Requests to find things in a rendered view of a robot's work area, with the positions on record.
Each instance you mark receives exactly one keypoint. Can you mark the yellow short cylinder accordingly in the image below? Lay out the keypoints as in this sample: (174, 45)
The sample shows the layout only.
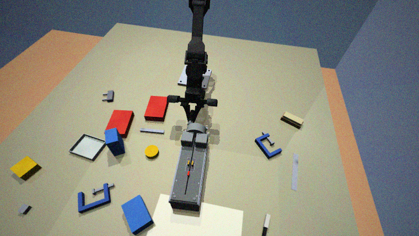
(152, 151)

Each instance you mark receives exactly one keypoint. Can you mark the red rectangular block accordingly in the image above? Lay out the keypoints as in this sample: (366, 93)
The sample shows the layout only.
(122, 120)
(156, 109)

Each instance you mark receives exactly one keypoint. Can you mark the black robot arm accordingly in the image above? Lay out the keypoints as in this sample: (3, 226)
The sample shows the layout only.
(196, 58)

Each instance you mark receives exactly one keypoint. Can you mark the blue c-clamp with grey screw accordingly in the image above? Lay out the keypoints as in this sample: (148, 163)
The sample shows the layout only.
(263, 148)
(83, 208)

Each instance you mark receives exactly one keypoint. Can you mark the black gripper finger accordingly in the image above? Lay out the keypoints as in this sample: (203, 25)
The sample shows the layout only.
(187, 110)
(197, 109)

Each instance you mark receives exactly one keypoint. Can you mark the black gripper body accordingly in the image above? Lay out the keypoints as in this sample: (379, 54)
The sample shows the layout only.
(201, 102)

